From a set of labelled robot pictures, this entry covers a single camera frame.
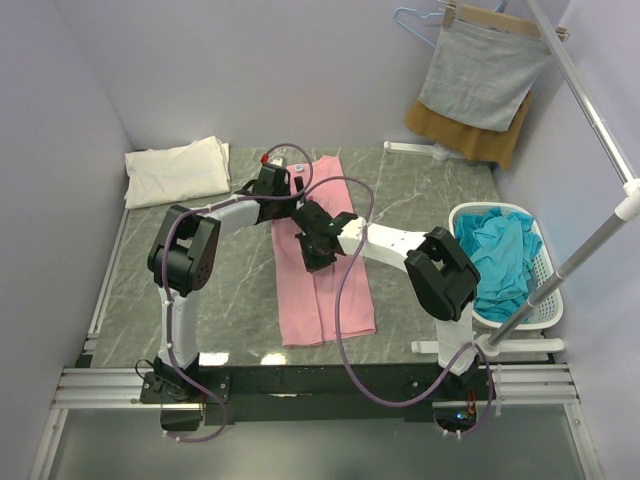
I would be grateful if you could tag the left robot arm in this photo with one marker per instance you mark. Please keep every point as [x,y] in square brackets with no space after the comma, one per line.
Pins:
[182,256]

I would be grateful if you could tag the aluminium rail frame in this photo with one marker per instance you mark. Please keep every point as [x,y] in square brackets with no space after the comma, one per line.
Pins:
[99,429]

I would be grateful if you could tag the blue wire hanger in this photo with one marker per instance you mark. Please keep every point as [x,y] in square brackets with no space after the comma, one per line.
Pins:
[412,20]

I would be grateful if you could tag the wooden clip hanger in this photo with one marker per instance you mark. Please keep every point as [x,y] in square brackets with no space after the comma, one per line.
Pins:
[455,10]

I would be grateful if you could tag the brown hanging cloth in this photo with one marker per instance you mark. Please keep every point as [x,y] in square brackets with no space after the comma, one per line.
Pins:
[473,143]

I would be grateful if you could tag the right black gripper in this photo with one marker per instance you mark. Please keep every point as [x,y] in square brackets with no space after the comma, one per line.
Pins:
[312,264]

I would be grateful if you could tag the grey hanging cloth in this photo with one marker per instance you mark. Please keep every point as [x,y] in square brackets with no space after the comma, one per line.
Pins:
[480,77]

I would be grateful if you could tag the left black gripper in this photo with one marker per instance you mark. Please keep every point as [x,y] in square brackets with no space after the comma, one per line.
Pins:
[286,212]

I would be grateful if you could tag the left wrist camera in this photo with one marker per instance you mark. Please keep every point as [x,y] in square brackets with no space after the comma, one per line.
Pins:
[273,162]

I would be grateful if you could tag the folded white t shirt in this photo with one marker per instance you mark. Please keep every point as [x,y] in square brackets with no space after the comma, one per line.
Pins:
[156,177]

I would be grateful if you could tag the black base beam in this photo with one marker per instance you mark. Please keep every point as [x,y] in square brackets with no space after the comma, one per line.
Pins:
[421,392]

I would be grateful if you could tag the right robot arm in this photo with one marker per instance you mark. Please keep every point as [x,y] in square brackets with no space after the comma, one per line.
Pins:
[443,277]

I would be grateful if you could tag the metal clothes rack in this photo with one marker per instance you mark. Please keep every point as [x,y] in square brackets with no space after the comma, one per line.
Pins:
[628,209]

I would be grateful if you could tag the pink t shirt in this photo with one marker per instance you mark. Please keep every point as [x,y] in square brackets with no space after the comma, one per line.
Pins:
[306,300]

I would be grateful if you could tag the teal t shirt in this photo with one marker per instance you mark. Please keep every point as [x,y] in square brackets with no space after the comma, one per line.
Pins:
[503,248]

